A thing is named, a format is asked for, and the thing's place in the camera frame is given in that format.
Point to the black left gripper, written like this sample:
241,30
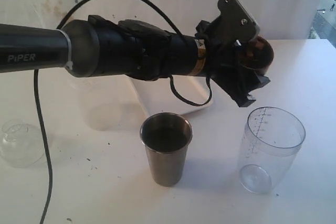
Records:
226,38

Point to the brown wooden cup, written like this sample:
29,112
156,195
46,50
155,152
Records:
257,55

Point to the stainless steel cup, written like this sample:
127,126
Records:
166,137

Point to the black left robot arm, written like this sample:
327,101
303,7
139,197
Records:
98,47

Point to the clear plastic shaker cup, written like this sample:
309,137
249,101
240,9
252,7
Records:
271,140

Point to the clear dome shaker lid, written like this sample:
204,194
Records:
21,144

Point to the white rectangular tray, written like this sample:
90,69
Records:
156,96

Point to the translucent plastic container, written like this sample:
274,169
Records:
98,101

